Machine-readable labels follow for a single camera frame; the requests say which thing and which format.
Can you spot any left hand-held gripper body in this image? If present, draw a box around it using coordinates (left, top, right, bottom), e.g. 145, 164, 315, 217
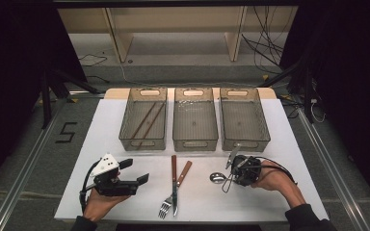
90, 152, 139, 197

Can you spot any white cable with plug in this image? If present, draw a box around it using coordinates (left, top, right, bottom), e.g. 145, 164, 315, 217
309, 96, 327, 125

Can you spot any wooden-handled steel fork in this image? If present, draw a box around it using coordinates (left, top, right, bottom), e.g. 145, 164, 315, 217
157, 160, 194, 220

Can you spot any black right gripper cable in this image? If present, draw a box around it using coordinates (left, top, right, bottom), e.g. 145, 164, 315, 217
256, 156, 300, 188

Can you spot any light wooden shelf unit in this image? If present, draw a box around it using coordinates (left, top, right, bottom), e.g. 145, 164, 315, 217
57, 6, 300, 64

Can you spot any white table mat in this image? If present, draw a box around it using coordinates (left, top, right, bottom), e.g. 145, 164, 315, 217
53, 97, 330, 225

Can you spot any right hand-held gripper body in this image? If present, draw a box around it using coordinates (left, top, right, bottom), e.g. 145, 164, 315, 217
225, 143, 264, 188

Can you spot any black curtain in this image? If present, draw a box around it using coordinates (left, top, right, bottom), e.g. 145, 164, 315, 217
0, 0, 89, 196
278, 0, 370, 213

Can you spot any aluminium floor rail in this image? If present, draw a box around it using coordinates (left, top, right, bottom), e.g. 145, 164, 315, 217
0, 97, 69, 231
296, 108, 370, 231

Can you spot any steel spoon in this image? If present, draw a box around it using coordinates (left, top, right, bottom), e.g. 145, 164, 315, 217
209, 171, 237, 186

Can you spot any black cable bundle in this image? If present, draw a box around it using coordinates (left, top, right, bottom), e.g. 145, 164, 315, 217
240, 6, 286, 69

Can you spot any wooden-handled steel knife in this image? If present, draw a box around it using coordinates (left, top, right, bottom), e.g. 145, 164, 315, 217
171, 154, 179, 218

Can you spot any black metal stand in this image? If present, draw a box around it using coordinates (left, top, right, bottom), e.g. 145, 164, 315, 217
39, 67, 101, 130
257, 60, 316, 125

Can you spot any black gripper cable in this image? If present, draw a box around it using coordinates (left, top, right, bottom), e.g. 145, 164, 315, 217
78, 160, 99, 214
256, 156, 300, 188

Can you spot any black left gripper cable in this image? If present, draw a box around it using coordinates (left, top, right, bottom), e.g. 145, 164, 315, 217
78, 160, 99, 214

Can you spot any person's left hand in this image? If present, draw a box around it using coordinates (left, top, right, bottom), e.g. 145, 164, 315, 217
82, 172, 131, 222

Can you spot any light wooden table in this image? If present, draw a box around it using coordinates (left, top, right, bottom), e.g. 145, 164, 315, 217
103, 87, 278, 101

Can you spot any person's right hand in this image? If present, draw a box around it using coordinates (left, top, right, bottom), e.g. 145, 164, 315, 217
251, 160, 299, 195

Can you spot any smoky clear plastic bin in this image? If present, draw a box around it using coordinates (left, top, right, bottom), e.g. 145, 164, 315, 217
219, 87, 272, 153
119, 87, 169, 152
172, 87, 220, 153

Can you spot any thin black floor cable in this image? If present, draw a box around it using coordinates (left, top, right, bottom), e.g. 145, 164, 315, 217
78, 53, 109, 68

